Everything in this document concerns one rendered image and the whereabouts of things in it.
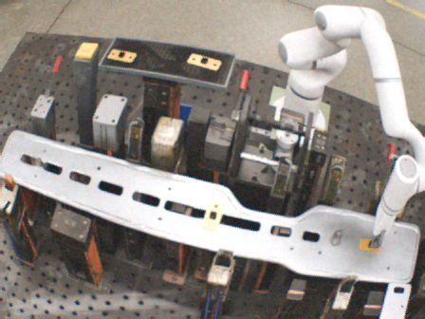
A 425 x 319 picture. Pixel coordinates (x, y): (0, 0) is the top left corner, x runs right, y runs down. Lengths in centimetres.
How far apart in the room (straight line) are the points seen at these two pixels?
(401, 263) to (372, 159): 68
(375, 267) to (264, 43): 210
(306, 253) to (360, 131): 79
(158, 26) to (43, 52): 121
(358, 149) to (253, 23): 157
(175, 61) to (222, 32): 179
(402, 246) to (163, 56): 91
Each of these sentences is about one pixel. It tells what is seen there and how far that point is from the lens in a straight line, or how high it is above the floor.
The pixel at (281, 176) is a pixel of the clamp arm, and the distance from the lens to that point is 183.
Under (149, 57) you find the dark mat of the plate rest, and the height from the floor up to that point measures 116.
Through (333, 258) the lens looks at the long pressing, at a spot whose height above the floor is 100.
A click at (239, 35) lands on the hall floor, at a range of 368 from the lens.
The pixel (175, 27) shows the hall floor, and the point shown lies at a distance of 371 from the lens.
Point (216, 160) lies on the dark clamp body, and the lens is 189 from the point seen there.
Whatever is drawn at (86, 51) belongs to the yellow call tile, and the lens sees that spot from 197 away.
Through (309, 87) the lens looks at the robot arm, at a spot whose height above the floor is 103.
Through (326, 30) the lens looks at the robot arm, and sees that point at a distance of 162.
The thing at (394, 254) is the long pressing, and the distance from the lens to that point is 185.
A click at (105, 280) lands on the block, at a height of 70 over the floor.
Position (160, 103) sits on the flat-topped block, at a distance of 201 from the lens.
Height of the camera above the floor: 254
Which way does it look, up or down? 54 degrees down
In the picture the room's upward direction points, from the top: 6 degrees clockwise
